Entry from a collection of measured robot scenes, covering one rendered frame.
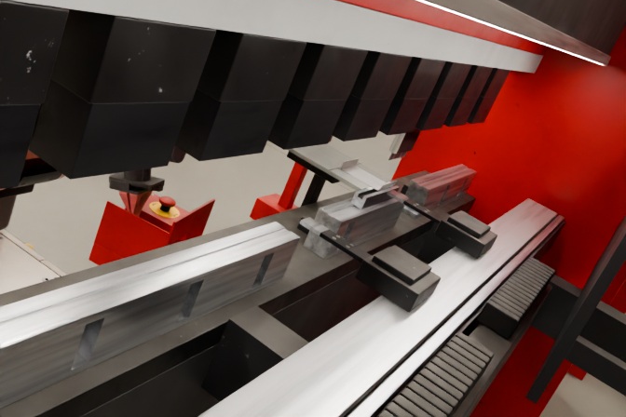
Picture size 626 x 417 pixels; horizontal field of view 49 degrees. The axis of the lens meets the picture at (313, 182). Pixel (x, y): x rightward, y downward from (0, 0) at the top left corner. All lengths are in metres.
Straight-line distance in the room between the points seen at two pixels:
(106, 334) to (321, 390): 0.28
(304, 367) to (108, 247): 0.75
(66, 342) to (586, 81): 1.88
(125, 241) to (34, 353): 0.71
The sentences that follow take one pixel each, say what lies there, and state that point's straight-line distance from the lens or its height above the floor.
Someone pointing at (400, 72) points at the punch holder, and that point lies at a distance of 1.26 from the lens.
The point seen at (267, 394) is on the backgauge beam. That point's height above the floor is 0.98.
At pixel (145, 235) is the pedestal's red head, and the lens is 1.49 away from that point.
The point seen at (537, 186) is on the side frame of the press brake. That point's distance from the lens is 2.41.
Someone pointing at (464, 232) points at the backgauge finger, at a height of 1.02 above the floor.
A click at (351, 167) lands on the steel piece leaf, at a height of 1.00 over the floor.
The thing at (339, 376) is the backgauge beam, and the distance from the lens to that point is 0.91.
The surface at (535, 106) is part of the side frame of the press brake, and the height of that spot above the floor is 1.24.
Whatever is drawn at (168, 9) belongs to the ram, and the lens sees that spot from 0.69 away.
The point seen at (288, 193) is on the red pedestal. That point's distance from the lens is 3.67.
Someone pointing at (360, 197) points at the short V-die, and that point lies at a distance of 1.54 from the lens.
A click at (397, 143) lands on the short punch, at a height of 1.12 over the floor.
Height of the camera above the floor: 1.47
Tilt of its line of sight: 18 degrees down
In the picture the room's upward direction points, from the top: 23 degrees clockwise
